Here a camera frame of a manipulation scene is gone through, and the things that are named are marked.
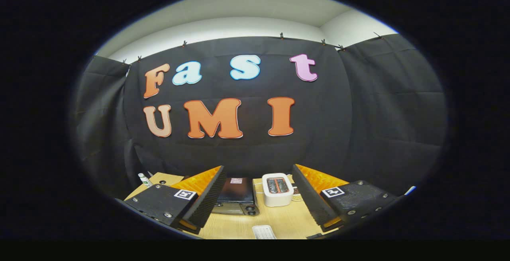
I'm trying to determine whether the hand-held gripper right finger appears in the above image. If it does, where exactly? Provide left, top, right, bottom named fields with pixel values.
left=292, top=164, right=403, bottom=233

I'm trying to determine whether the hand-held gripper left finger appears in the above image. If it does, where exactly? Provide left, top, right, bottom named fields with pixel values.
left=116, top=165, right=227, bottom=234

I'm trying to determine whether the black toaster oven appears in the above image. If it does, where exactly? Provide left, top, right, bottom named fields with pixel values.
left=211, top=177, right=261, bottom=216

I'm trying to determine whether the white pop-up toaster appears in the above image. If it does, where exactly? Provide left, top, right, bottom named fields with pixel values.
left=261, top=173, right=295, bottom=208

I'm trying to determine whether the white rectangular plate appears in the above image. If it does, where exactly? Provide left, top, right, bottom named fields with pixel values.
left=251, top=224, right=277, bottom=240

